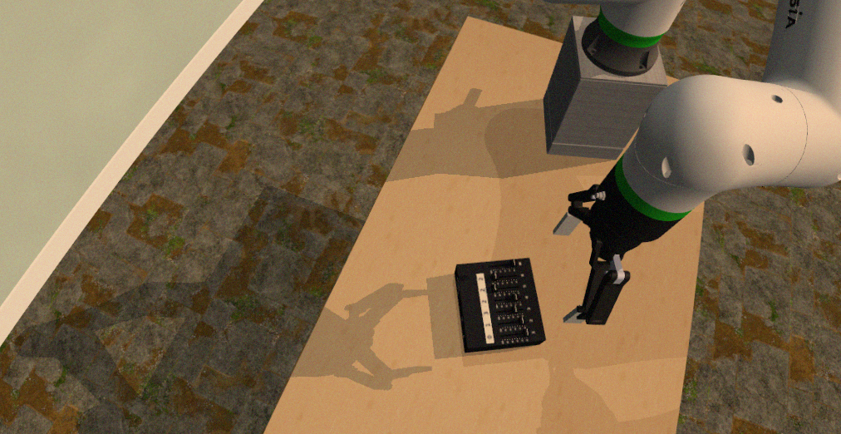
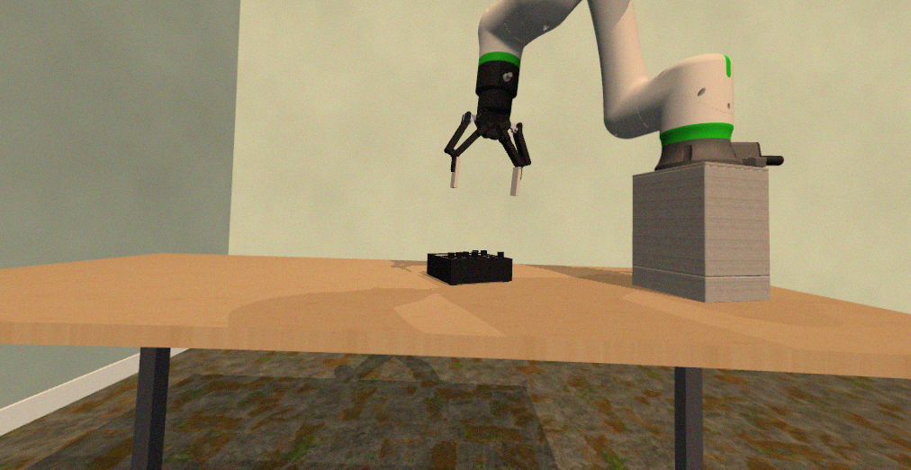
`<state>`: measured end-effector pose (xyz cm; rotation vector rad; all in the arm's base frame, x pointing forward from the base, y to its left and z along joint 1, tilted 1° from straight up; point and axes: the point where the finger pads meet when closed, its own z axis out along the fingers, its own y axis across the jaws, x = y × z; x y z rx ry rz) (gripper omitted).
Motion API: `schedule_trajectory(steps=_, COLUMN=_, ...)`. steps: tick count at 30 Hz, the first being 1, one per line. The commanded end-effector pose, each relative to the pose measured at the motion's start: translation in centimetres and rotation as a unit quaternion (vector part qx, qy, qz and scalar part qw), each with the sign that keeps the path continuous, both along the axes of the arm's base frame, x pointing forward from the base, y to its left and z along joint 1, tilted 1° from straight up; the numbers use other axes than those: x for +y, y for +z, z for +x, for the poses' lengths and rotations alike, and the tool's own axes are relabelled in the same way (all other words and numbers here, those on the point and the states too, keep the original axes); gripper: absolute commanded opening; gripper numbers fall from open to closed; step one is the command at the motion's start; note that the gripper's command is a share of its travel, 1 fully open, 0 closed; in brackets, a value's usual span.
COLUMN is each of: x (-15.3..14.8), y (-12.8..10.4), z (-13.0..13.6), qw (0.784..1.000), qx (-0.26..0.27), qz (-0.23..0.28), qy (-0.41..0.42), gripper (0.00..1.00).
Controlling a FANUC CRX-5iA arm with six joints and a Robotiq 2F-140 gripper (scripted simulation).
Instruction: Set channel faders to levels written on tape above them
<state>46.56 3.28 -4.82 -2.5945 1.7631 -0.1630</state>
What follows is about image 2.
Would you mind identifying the black lighting desk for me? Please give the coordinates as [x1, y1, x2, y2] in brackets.
[427, 250, 512, 285]

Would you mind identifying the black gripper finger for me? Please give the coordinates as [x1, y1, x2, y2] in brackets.
[444, 112, 493, 188]
[498, 122, 531, 195]

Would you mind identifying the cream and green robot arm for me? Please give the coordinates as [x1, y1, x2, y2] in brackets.
[475, 0, 784, 171]

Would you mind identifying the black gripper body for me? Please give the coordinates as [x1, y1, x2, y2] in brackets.
[474, 92, 512, 140]

